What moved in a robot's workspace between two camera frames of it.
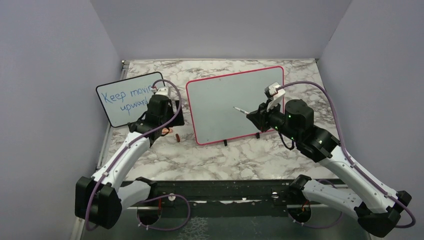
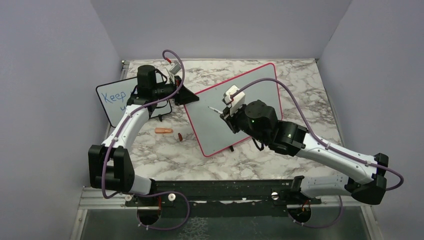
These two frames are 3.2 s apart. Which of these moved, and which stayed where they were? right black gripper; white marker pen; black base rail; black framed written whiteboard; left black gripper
Moved: right black gripper; left black gripper; white marker pen
Stayed: black base rail; black framed written whiteboard
